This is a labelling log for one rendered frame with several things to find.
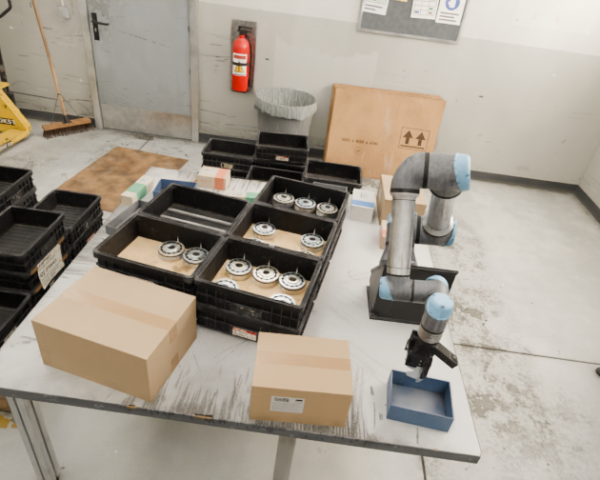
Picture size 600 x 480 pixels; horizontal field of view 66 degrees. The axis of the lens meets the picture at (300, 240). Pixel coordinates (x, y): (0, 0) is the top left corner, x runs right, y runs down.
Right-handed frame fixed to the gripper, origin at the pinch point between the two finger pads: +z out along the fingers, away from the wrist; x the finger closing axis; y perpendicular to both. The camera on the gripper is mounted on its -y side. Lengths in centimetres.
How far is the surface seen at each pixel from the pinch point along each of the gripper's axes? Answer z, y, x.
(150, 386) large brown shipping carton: -2, 83, 28
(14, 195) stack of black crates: 23, 222, -91
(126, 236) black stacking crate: -12, 120, -29
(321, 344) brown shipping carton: -10.7, 34.9, 4.2
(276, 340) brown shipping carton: -11, 49, 7
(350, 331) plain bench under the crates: 5.3, 24.6, -20.9
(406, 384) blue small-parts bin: 3.9, 3.6, 0.2
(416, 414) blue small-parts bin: 0.1, 1.3, 14.8
